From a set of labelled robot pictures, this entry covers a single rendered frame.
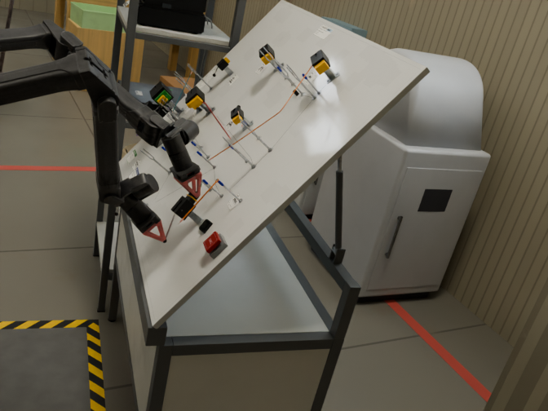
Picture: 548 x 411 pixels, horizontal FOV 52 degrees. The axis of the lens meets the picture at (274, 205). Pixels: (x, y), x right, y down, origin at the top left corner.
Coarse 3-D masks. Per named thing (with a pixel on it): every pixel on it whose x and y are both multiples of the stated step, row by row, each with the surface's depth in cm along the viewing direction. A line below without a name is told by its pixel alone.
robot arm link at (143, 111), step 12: (60, 36) 168; (72, 36) 170; (72, 48) 168; (120, 96) 166; (132, 96) 168; (120, 108) 166; (132, 108) 164; (144, 108) 165; (132, 120) 165; (144, 120) 162; (144, 132) 165; (156, 132) 164
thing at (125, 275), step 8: (120, 224) 264; (120, 232) 263; (120, 240) 261; (120, 248) 259; (120, 256) 258; (128, 256) 233; (120, 264) 256; (128, 264) 231; (120, 272) 255; (128, 272) 230; (120, 280) 253; (128, 280) 229; (128, 288) 228; (128, 296) 227; (128, 304) 225; (128, 312) 225
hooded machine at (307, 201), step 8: (320, 176) 435; (312, 184) 435; (320, 184) 439; (304, 192) 435; (312, 192) 438; (296, 200) 441; (304, 200) 438; (312, 200) 442; (304, 208) 442; (312, 208) 446
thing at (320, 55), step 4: (316, 52) 172; (320, 52) 171; (312, 56) 173; (316, 56) 172; (320, 56) 169; (324, 56) 169; (312, 60) 171; (316, 60) 169; (320, 60) 169; (328, 60) 172; (312, 64) 169; (328, 64) 170; (324, 72) 173; (328, 72) 175; (332, 72) 174; (328, 76) 174; (332, 76) 176; (336, 76) 174; (328, 80) 176; (332, 80) 175
